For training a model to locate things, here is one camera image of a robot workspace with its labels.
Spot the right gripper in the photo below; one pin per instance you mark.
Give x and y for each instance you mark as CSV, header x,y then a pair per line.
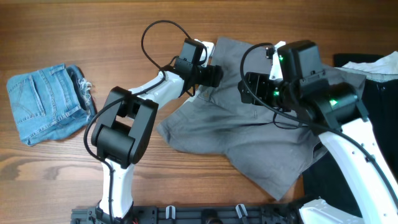
x,y
257,83

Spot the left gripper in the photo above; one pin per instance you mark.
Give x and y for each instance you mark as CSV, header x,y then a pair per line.
x,y
214,73

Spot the grey shorts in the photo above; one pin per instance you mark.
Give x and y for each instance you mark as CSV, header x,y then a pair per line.
x,y
215,121

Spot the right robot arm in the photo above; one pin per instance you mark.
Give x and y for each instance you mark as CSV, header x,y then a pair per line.
x,y
336,114

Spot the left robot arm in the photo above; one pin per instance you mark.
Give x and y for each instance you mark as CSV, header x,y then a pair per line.
x,y
124,126

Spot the dark garment at back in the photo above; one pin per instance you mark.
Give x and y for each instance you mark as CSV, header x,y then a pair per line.
x,y
342,59

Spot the black garment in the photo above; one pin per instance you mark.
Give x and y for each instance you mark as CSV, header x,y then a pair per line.
x,y
325,180

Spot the white garment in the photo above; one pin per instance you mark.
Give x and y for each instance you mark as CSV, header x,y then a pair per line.
x,y
386,65

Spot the folded blue denim shorts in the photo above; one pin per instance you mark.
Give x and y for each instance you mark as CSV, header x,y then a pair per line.
x,y
50,104

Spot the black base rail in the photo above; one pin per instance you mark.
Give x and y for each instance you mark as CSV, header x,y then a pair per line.
x,y
264,214

